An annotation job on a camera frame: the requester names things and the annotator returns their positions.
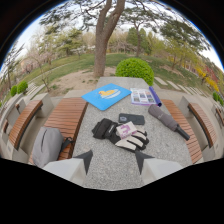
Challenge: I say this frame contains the blue mat with duck print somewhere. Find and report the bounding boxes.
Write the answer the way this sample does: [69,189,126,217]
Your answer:
[81,83,133,112]

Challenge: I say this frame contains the grey backpack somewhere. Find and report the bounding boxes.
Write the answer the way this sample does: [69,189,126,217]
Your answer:
[32,126,74,169]

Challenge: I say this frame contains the open purple booklet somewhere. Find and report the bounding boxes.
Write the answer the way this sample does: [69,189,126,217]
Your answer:
[129,86,163,108]

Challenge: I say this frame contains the black phone case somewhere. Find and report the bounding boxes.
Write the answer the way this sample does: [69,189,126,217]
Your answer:
[118,112,146,126]

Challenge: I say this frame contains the large tree trunk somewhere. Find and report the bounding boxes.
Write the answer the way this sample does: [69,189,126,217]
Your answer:
[92,0,127,79]

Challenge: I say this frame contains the pack of tissues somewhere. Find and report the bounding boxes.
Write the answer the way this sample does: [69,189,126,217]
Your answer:
[115,121,138,140]

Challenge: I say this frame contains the small round green bush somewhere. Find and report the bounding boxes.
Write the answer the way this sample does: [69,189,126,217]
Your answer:
[16,80,29,95]
[9,85,18,98]

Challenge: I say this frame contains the black and beige glove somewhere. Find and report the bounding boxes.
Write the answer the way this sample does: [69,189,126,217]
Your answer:
[91,117,150,153]

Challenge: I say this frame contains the grey folded umbrella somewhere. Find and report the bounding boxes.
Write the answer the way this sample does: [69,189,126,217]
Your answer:
[147,104,191,141]

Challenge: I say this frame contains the wooden slat bench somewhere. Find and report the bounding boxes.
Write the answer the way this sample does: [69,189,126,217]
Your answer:
[187,102,218,149]
[161,98,204,165]
[28,96,89,166]
[7,99,44,151]

